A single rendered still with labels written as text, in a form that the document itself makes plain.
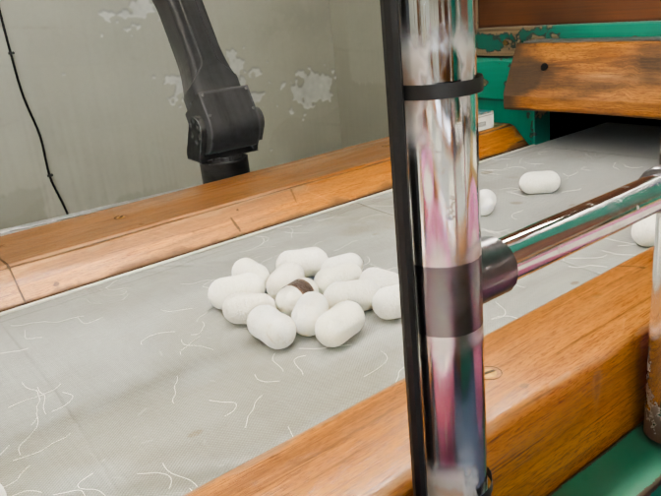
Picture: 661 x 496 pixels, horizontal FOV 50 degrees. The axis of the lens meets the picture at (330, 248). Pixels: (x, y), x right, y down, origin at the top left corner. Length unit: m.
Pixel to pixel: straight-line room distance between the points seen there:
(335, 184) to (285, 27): 2.13
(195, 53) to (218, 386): 0.59
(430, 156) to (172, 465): 0.19
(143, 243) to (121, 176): 1.98
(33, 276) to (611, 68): 0.55
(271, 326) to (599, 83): 0.47
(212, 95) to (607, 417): 0.64
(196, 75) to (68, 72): 1.61
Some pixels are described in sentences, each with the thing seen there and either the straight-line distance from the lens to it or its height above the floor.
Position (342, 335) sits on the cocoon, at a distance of 0.40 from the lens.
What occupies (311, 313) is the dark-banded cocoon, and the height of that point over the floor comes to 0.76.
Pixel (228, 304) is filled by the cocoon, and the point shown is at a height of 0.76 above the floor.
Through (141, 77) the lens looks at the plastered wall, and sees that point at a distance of 2.56.
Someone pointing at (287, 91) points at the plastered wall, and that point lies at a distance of 2.80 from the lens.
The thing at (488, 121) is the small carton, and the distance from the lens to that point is 0.86.
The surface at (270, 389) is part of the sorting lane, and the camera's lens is 0.37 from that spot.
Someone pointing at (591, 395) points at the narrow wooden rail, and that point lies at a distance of 0.34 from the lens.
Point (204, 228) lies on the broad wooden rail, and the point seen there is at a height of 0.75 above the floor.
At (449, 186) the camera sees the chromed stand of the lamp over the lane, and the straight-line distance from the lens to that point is 0.20.
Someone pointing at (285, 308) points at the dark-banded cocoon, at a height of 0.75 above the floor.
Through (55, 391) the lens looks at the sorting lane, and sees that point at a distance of 0.42.
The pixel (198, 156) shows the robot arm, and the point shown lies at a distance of 0.90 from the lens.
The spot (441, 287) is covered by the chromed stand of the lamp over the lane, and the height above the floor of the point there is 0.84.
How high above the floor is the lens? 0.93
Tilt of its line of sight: 19 degrees down
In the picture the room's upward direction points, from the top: 6 degrees counter-clockwise
